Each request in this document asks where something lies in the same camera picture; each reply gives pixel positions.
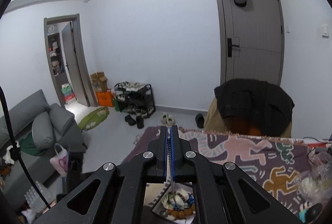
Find red and green boxes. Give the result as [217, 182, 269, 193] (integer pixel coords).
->
[61, 84, 76, 104]

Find black shoe rack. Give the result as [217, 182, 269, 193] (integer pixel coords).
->
[114, 81, 156, 119]

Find dark slipper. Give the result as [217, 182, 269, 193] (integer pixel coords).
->
[195, 113, 206, 128]

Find pack of water bottles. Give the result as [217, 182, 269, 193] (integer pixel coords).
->
[24, 181, 56, 214]

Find grey open door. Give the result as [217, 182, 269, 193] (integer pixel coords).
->
[44, 14, 91, 108]

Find silver chain necklace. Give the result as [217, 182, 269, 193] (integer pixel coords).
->
[167, 136, 177, 197]

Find grey sofa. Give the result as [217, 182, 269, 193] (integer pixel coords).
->
[0, 89, 87, 211]

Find black door lock handle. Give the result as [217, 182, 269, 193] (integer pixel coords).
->
[227, 38, 240, 58]

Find orange box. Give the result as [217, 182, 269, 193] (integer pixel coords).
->
[96, 89, 115, 108]

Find green cloth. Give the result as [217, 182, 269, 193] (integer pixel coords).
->
[19, 133, 46, 156]

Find open cardboard box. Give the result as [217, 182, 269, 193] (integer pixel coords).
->
[90, 72, 109, 92]

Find pile of beaded jewelry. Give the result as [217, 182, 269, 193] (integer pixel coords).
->
[161, 188, 195, 220]

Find tan chair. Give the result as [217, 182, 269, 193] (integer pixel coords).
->
[204, 97, 292, 139]

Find grey cushion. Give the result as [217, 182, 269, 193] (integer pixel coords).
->
[32, 111, 55, 150]

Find black jacket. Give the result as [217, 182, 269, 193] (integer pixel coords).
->
[214, 79, 295, 136]

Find black cable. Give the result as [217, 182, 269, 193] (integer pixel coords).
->
[0, 85, 51, 209]

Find green floor mat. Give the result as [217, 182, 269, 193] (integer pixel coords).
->
[78, 106, 110, 131]

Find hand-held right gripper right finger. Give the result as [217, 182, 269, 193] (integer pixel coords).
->
[171, 125, 304, 224]

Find printed purple blanket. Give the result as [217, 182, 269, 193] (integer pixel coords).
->
[122, 125, 332, 224]

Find pink and white tote bag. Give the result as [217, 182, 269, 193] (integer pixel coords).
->
[49, 143, 68, 177]

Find clear plastic bag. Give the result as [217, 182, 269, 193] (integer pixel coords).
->
[298, 146, 332, 204]

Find shelf with small goods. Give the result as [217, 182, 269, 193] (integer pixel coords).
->
[47, 32, 65, 76]

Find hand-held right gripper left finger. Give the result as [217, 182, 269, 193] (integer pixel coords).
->
[34, 125, 171, 224]

